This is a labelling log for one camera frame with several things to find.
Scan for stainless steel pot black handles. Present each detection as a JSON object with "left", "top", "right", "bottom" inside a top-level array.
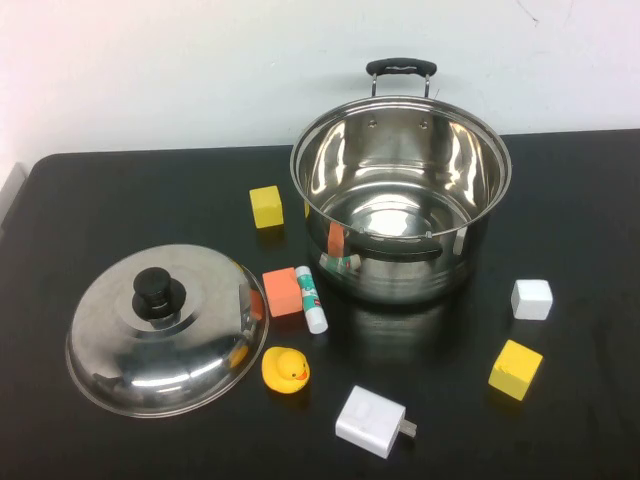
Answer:
[{"left": 289, "top": 57, "right": 514, "bottom": 306}]

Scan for white foam cube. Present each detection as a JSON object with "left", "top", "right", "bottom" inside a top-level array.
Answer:
[{"left": 510, "top": 278, "right": 555, "bottom": 322}]

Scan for white wall charger plug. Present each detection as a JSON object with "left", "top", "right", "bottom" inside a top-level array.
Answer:
[{"left": 334, "top": 384, "right": 419, "bottom": 461}]

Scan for orange foam cube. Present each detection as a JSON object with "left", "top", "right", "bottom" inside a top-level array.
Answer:
[{"left": 261, "top": 266, "right": 305, "bottom": 319}]

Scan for white glue stick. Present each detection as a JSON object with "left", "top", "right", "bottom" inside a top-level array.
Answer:
[{"left": 294, "top": 264, "right": 330, "bottom": 336}]

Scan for yellow rubber duck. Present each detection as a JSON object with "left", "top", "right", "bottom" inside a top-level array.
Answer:
[{"left": 261, "top": 345, "right": 312, "bottom": 393}]

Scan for stainless steel lid black knob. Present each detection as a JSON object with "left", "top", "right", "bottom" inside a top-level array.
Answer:
[{"left": 64, "top": 243, "right": 271, "bottom": 420}]

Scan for yellow foam cube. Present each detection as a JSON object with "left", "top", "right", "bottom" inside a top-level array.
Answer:
[
  {"left": 487, "top": 339, "right": 545, "bottom": 402},
  {"left": 248, "top": 185, "right": 286, "bottom": 231}
]

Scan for grey panel beside table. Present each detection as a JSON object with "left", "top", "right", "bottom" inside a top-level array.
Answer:
[{"left": 0, "top": 162, "right": 29, "bottom": 231}]

